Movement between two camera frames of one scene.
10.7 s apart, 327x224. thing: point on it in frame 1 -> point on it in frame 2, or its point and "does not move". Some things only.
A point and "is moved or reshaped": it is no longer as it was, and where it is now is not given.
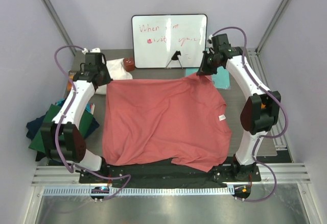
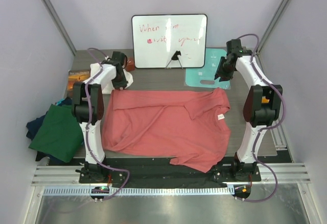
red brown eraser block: (129, 64) does not move
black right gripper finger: (204, 68) -> (218, 72)
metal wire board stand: (175, 57) does not move
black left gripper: (108, 79) -> (122, 83)
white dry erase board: (173, 41) does not move
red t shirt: (182, 119) is moved or reshaped
